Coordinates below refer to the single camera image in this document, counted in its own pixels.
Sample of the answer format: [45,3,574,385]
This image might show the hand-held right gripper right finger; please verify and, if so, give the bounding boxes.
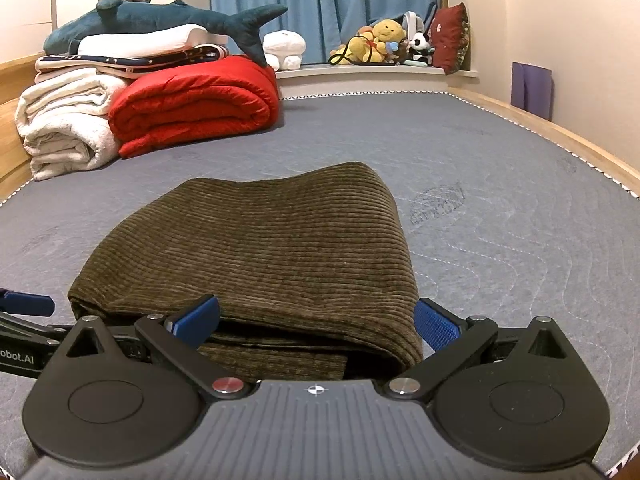
[382,297,571,403]

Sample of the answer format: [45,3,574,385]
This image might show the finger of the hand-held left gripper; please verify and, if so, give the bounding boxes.
[0,312,77,347]
[0,288,56,317]

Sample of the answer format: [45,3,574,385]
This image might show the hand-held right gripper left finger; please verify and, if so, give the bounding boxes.
[62,295,258,403]

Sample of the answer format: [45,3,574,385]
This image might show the olive corduroy pants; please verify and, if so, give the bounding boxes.
[67,161,425,381]

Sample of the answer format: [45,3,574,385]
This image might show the grey quilted mattress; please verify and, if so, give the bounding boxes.
[0,90,640,480]

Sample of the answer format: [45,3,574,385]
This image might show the white fleece blanket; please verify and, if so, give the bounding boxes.
[15,66,128,182]

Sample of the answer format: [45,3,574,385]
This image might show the red folded quilt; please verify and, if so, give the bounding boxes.
[107,55,280,159]

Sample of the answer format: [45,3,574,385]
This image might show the purple folder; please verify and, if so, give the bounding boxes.
[511,61,553,122]

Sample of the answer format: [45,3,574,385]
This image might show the navy patterned folded blanket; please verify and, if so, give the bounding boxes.
[35,44,231,81]

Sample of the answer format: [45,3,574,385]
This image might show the panda plush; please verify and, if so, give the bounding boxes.
[407,32,435,61]

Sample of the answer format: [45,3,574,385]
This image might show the white folded pillow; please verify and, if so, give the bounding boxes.
[77,24,211,58]

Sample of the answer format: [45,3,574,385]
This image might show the dark red cushion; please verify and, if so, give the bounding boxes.
[430,2,471,76]

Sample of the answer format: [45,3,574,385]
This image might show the white mushroom plush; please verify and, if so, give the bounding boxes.
[262,30,307,72]

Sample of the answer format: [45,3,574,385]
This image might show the yellow orange plush toy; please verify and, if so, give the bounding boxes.
[330,27,396,66]

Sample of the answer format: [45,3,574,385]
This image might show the yellow round-faced plush toy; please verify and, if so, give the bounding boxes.
[372,18,407,46]

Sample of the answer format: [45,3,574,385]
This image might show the white grey bunny plush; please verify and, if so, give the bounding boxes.
[402,10,427,36]

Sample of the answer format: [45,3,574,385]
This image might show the blue shark plush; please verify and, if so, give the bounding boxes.
[42,0,289,68]

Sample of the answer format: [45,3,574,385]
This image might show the blue curtain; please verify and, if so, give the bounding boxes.
[207,0,445,66]

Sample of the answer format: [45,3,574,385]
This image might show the wooden bed frame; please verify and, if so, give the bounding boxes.
[0,51,640,203]

